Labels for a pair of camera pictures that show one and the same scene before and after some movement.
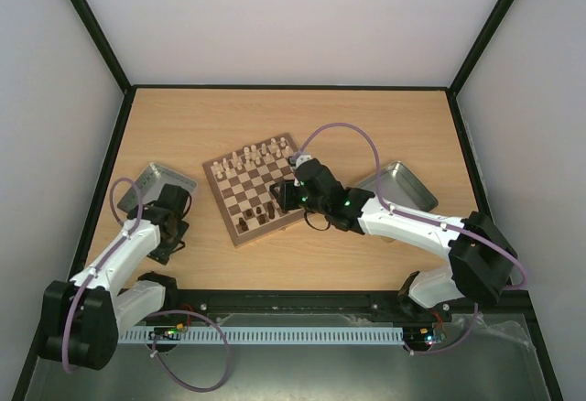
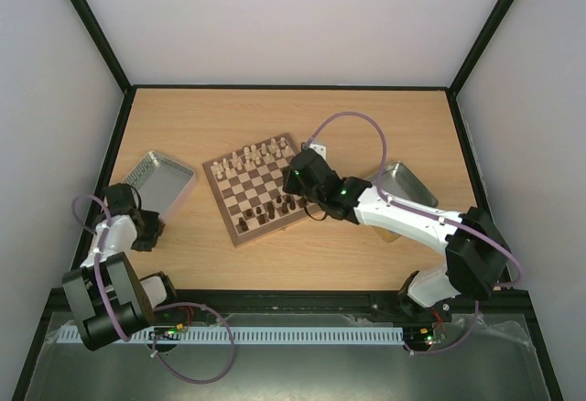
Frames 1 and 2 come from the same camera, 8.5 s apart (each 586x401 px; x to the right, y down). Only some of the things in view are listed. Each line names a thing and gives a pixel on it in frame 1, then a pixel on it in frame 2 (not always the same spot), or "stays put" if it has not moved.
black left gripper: (162, 254) -> (148, 244)
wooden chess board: (240, 184) stays put
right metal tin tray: (400, 186) stays put
